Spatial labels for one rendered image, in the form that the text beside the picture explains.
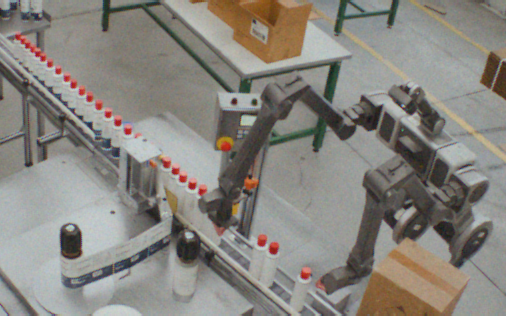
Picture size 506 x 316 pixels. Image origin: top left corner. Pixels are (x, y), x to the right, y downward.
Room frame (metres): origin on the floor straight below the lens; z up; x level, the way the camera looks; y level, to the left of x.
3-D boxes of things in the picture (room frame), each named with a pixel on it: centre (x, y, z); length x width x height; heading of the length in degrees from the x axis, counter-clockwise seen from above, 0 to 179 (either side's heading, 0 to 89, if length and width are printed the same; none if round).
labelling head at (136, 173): (2.24, 0.41, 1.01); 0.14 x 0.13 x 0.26; 50
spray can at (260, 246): (1.94, -0.10, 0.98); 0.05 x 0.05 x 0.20
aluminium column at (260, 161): (2.18, -0.03, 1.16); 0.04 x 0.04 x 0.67; 50
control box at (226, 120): (2.18, 0.06, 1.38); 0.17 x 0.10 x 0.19; 105
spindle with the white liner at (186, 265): (1.78, 0.15, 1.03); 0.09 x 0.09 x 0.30
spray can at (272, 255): (1.91, -0.14, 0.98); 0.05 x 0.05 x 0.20
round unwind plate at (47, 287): (1.69, 0.55, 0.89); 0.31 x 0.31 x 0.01
